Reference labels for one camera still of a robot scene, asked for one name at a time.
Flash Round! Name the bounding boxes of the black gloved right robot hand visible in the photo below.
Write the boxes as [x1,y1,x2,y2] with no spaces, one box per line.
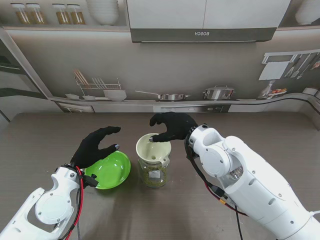
[149,111,199,143]

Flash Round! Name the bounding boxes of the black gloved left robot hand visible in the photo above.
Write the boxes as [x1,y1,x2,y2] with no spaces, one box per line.
[70,126,122,169]

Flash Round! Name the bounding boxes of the green plastic bowl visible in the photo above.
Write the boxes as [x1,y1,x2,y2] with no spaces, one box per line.
[84,150,132,190]

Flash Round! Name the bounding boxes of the cream plastic funnel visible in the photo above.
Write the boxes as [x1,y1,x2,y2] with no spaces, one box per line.
[135,133,173,167]

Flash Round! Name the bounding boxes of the mung beans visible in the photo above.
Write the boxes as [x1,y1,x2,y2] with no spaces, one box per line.
[141,166,168,188]

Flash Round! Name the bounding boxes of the clear glass jar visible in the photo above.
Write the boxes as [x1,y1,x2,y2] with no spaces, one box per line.
[137,156,171,189]

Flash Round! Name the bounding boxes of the printed kitchen backdrop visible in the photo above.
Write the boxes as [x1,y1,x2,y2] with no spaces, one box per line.
[0,0,320,123]

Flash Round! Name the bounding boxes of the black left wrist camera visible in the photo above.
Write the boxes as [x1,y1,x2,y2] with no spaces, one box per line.
[83,173,99,189]

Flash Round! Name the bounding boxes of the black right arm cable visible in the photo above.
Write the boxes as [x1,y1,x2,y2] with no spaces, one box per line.
[184,136,245,240]

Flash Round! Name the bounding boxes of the red left arm cable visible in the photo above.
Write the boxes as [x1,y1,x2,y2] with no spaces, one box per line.
[59,166,86,240]

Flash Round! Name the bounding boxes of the grey braided cable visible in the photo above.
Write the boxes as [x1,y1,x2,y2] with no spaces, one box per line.
[76,214,82,240]

